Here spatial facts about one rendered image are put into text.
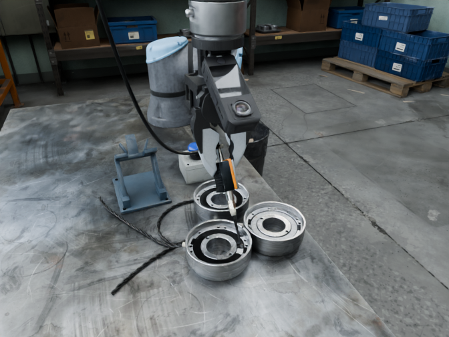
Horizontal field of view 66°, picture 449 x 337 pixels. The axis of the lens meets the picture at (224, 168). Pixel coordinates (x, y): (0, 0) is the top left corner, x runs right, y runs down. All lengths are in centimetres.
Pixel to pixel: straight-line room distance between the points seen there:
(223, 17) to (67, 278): 44
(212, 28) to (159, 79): 56
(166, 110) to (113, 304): 61
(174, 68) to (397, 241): 144
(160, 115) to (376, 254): 127
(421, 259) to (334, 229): 41
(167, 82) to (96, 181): 35
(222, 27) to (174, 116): 58
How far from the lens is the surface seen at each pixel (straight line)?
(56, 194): 80
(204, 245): 56
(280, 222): 63
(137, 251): 61
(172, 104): 101
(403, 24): 423
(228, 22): 46
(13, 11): 428
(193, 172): 75
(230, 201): 55
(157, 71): 99
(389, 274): 180
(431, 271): 190
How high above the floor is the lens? 122
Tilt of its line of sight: 31 degrees down
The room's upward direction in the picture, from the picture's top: straight up
